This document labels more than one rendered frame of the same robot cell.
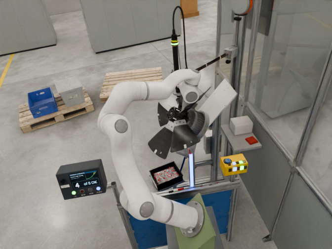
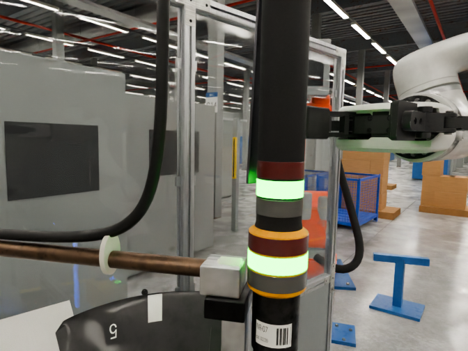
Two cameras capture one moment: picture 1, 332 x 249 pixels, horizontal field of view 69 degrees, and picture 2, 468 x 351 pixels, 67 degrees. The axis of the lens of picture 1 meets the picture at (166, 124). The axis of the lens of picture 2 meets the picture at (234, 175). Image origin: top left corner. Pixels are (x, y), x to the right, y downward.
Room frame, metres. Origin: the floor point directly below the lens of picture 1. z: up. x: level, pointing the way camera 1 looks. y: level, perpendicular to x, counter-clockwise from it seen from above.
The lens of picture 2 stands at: (1.65, 0.07, 1.64)
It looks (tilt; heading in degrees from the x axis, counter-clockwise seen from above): 6 degrees down; 231
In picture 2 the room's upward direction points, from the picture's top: 1 degrees clockwise
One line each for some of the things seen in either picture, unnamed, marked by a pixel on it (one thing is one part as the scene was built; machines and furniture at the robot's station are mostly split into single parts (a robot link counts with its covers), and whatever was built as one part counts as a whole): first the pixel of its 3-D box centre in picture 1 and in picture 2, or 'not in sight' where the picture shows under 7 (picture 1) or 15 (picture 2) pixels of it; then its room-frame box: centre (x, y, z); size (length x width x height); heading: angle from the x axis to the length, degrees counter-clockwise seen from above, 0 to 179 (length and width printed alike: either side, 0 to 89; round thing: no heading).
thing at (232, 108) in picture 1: (231, 112); not in sight; (1.93, -0.66, 0.90); 0.08 x 0.06 x 1.80; 40
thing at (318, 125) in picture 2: not in sight; (313, 123); (1.35, -0.17, 1.65); 0.07 x 0.03 x 0.03; 5
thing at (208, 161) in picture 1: (203, 162); not in sight; (1.62, -0.32, 0.56); 0.19 x 0.04 x 0.04; 95
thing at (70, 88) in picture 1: (70, 90); not in sight; (3.96, 1.64, 0.31); 0.60 x 0.42 x 0.33; 23
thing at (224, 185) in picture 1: (179, 193); not in sight; (1.10, -0.04, 0.82); 0.90 x 0.04 x 0.08; 95
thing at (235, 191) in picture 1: (231, 216); not in sight; (1.14, -0.47, 0.39); 0.04 x 0.04 x 0.78; 5
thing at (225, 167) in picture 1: (233, 165); not in sight; (1.13, -0.43, 1.02); 0.16 x 0.10 x 0.11; 95
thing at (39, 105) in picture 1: (42, 102); not in sight; (3.76, 2.10, 0.25); 0.60 x 0.41 x 0.22; 24
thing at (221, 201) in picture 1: (181, 221); not in sight; (1.10, -0.04, 0.45); 0.82 x 0.02 x 0.66; 95
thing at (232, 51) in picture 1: (231, 52); not in sight; (1.87, -0.59, 1.54); 0.10 x 0.07 x 0.09; 130
